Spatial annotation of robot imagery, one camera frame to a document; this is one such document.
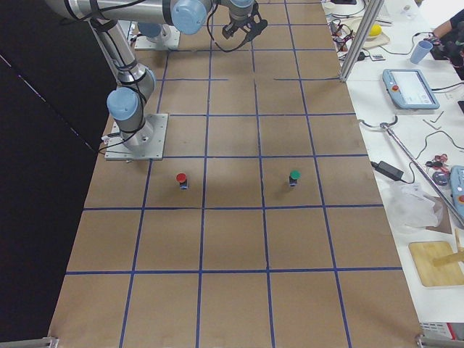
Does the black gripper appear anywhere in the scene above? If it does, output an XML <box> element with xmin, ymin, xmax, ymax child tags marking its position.
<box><xmin>222</xmin><ymin>7</ymin><xmax>268</xmax><ymax>44</ymax></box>

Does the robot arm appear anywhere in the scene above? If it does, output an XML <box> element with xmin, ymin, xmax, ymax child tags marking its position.
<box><xmin>138</xmin><ymin>22</ymin><xmax>172</xmax><ymax>44</ymax></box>
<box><xmin>47</xmin><ymin>1</ymin><xmax>268</xmax><ymax>160</ymax></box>

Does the green push button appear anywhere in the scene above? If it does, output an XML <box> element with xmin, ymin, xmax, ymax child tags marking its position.
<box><xmin>289</xmin><ymin>170</ymin><xmax>301</xmax><ymax>187</ymax></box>

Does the red push button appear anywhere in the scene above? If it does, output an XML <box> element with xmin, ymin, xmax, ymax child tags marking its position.
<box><xmin>175</xmin><ymin>173</ymin><xmax>189</xmax><ymax>190</ymax></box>

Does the yellow ball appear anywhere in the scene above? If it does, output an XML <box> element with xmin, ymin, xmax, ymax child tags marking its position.
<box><xmin>368</xmin><ymin>24</ymin><xmax>382</xmax><ymax>38</ymax></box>

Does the metal rod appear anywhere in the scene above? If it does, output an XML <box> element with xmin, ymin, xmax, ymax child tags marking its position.
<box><xmin>358</xmin><ymin>115</ymin><xmax>463</xmax><ymax>225</ymax></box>

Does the teach pendant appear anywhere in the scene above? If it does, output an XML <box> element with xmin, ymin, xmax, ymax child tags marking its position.
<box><xmin>449</xmin><ymin>165</ymin><xmax>464</xmax><ymax>217</ymax></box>
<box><xmin>382</xmin><ymin>69</ymin><xmax>440</xmax><ymax>110</ymax></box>

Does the blue paper cup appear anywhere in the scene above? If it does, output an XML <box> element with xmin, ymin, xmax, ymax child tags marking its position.
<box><xmin>410</xmin><ymin>40</ymin><xmax>434</xmax><ymax>65</ymax></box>

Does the black power adapter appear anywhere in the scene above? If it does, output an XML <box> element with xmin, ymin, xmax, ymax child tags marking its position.
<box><xmin>371</xmin><ymin>161</ymin><xmax>404</xmax><ymax>181</ymax></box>

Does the clear plastic bag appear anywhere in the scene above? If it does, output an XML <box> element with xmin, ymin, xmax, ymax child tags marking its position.
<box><xmin>381</xmin><ymin>182</ymin><xmax>444</xmax><ymax>233</ymax></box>

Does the wooden cutting board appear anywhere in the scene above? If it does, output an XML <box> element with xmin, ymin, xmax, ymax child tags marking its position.
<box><xmin>408</xmin><ymin>241</ymin><xmax>463</xmax><ymax>287</ymax></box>

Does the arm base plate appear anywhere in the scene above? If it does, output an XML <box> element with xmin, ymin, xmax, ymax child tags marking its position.
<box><xmin>103</xmin><ymin>114</ymin><xmax>169</xmax><ymax>161</ymax></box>
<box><xmin>135</xmin><ymin>25</ymin><xmax>181</xmax><ymax>51</ymax></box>

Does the aluminium frame post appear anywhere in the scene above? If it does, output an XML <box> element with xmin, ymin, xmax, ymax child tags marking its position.
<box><xmin>339</xmin><ymin>0</ymin><xmax>384</xmax><ymax>82</ymax></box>

